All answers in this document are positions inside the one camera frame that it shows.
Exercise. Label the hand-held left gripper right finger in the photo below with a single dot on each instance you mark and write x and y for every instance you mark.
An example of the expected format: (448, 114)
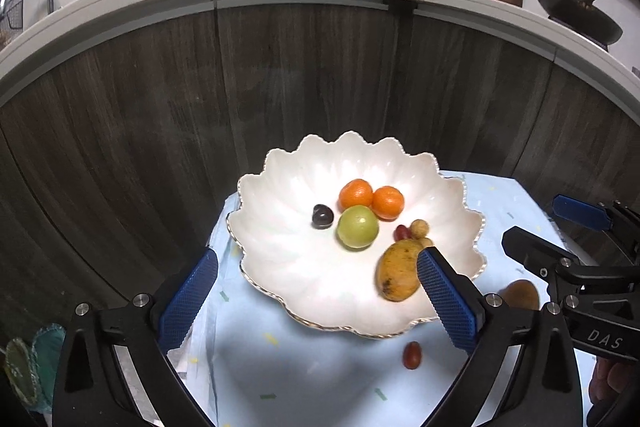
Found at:
(445, 299)

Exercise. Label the dark wood cabinet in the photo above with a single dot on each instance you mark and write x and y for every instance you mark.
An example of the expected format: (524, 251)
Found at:
(300, 67)

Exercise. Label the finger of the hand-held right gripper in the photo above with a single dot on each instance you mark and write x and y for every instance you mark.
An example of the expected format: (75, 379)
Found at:
(535, 252)
(580, 211)

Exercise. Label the brown kiwi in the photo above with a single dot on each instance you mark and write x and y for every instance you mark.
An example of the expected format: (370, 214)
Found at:
(522, 294)

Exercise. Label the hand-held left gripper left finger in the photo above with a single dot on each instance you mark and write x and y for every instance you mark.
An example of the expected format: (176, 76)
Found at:
(187, 302)

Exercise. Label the orange tangerine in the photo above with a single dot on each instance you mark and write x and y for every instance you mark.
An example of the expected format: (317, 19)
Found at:
(356, 194)
(387, 202)

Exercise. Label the white scalloped bowl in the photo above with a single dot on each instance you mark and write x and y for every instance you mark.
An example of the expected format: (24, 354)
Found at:
(300, 267)

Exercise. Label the person's right hand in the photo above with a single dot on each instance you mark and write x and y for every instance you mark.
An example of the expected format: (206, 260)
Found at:
(615, 382)

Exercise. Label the black wok with lid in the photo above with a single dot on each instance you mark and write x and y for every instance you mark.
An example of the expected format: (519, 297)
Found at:
(580, 17)

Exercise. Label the small tan longan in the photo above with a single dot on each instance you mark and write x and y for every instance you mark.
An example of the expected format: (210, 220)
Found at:
(419, 228)

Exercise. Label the yellow mango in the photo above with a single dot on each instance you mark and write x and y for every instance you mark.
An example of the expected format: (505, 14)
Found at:
(397, 272)

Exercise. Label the olive crocheted coaster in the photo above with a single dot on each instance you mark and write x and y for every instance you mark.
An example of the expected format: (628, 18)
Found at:
(20, 367)

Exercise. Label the yellow-green apple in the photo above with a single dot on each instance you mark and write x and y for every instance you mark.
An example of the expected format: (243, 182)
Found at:
(357, 227)

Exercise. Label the dark purple plum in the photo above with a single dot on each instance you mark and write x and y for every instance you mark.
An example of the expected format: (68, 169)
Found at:
(322, 215)

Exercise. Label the teal crocheted coaster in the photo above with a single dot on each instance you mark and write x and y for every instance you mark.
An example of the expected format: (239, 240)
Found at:
(50, 344)

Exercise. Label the light blue patterned tablecloth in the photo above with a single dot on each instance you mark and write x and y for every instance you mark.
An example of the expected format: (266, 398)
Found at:
(280, 372)

